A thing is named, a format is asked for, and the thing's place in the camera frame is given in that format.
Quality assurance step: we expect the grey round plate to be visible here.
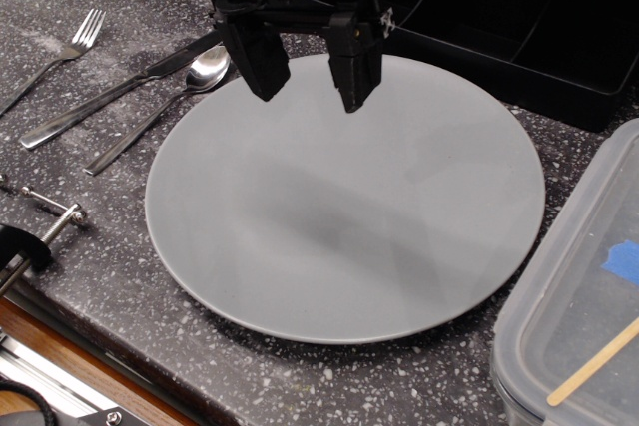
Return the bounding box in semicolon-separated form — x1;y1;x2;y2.
145;55;545;344

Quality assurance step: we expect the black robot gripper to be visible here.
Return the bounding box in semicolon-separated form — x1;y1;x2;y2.
212;0;395;114

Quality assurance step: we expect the black divided organizer tray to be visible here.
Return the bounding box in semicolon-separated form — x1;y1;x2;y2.
382;0;638;132

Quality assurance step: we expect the silver metal spoon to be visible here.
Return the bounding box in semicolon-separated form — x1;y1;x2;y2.
83;45;231;176

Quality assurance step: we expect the aluminium rail with bracket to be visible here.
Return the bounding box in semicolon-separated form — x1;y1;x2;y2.
1;332;137;425

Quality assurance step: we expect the silver table knife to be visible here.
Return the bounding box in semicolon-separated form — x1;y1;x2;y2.
19;31;221;150

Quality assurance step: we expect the clear plastic lidded container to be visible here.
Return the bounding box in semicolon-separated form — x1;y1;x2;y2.
491;120;638;425

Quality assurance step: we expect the wooden stir stick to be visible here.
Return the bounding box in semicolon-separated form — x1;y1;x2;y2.
546;318;638;407

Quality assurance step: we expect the blue tape piece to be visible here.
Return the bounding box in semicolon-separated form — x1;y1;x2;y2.
602;240;639;286

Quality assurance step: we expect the metal screw clamp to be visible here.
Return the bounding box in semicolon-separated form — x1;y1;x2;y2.
1;172;87;297

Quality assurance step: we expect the silver metal fork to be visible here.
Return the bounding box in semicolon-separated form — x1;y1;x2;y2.
1;9;106;116

